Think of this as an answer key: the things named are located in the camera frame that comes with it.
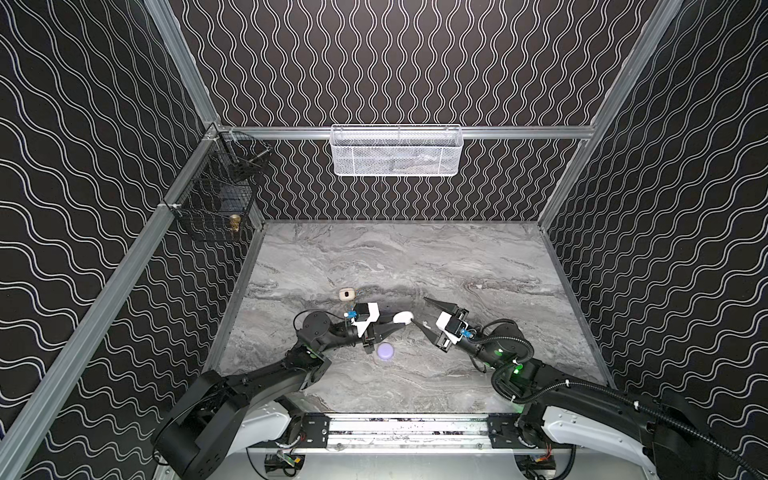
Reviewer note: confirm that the black mounting plate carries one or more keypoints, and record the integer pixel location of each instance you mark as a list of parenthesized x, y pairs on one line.
[(310, 430), (505, 431)]

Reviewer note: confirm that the purple round disc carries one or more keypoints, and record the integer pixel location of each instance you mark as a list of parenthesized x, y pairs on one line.
[(385, 351)]

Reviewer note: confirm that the white mesh wall basket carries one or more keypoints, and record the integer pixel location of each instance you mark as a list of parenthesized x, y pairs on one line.
[(389, 150)]

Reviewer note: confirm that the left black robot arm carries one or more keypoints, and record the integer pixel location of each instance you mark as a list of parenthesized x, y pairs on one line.
[(221, 415)]

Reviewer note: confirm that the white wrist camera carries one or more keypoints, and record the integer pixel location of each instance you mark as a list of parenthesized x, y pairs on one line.
[(362, 316), (452, 327)]

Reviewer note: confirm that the white round disc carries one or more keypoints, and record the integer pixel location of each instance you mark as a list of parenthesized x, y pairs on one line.
[(403, 317)]

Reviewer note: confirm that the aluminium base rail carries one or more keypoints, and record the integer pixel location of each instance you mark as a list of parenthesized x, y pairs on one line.
[(456, 434)]

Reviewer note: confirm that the beige earbud charging case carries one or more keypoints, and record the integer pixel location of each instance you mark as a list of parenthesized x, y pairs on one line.
[(347, 294)]

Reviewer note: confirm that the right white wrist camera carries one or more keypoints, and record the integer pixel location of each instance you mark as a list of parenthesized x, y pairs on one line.
[(452, 327)]

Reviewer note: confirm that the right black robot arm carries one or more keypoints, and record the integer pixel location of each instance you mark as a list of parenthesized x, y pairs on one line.
[(666, 436)]

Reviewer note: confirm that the black wire wall basket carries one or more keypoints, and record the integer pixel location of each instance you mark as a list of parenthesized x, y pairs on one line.
[(226, 183)]

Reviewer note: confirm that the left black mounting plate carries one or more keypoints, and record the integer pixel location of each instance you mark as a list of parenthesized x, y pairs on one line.
[(310, 430)]

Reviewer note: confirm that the brass fitting in basket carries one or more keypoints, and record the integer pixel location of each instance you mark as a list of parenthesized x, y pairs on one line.
[(235, 221)]

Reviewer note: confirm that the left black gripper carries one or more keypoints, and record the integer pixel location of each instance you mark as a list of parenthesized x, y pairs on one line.
[(372, 330)]

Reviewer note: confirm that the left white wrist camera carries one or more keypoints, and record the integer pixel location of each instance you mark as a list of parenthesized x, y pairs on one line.
[(362, 316)]

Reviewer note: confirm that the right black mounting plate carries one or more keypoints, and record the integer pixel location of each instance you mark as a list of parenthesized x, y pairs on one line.
[(505, 431)]

